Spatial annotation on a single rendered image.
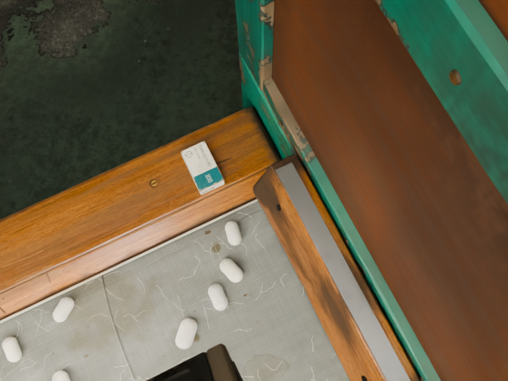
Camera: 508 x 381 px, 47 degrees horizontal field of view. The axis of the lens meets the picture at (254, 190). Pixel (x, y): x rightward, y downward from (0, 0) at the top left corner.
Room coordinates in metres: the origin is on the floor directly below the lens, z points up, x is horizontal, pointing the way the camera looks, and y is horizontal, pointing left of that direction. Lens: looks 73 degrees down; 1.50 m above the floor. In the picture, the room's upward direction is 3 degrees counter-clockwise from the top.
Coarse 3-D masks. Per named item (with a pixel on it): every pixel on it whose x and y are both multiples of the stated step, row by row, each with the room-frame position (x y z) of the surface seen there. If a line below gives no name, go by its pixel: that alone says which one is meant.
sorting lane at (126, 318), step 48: (192, 240) 0.17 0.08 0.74; (96, 288) 0.11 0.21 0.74; (144, 288) 0.11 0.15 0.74; (192, 288) 0.11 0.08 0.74; (240, 288) 0.10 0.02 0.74; (288, 288) 0.10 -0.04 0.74; (0, 336) 0.06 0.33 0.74; (48, 336) 0.05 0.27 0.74; (96, 336) 0.05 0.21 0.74; (144, 336) 0.05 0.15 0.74; (240, 336) 0.04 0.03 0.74; (288, 336) 0.04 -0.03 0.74
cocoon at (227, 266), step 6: (222, 264) 0.13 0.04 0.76; (228, 264) 0.13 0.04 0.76; (234, 264) 0.13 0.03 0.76; (222, 270) 0.13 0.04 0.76; (228, 270) 0.12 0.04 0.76; (234, 270) 0.12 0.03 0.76; (240, 270) 0.12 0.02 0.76; (228, 276) 0.12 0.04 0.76; (234, 276) 0.12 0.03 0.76; (240, 276) 0.12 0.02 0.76; (234, 282) 0.11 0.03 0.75
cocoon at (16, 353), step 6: (12, 336) 0.06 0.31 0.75; (6, 342) 0.05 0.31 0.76; (12, 342) 0.05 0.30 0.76; (6, 348) 0.04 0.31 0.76; (12, 348) 0.04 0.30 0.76; (18, 348) 0.04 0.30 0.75; (6, 354) 0.03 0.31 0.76; (12, 354) 0.03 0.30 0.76; (18, 354) 0.03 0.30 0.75; (12, 360) 0.03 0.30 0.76; (18, 360) 0.03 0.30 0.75
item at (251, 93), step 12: (240, 60) 0.38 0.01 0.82; (252, 84) 0.35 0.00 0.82; (252, 96) 0.35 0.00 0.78; (264, 96) 0.32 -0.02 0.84; (264, 108) 0.32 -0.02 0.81; (264, 120) 0.32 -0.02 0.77; (276, 120) 0.29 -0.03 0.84; (276, 132) 0.29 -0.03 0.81; (276, 144) 0.29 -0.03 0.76; (288, 144) 0.26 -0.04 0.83
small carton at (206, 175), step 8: (200, 144) 0.29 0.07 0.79; (184, 152) 0.28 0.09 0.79; (192, 152) 0.28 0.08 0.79; (200, 152) 0.27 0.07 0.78; (208, 152) 0.27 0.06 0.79; (184, 160) 0.26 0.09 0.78; (192, 160) 0.26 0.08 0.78; (200, 160) 0.26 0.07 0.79; (208, 160) 0.26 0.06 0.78; (192, 168) 0.25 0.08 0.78; (200, 168) 0.25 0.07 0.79; (208, 168) 0.25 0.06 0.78; (216, 168) 0.25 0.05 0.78; (192, 176) 0.24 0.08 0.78; (200, 176) 0.24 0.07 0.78; (208, 176) 0.24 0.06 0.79; (216, 176) 0.24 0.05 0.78; (200, 184) 0.23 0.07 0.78; (208, 184) 0.23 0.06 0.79; (216, 184) 0.23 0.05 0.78; (200, 192) 0.22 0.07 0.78
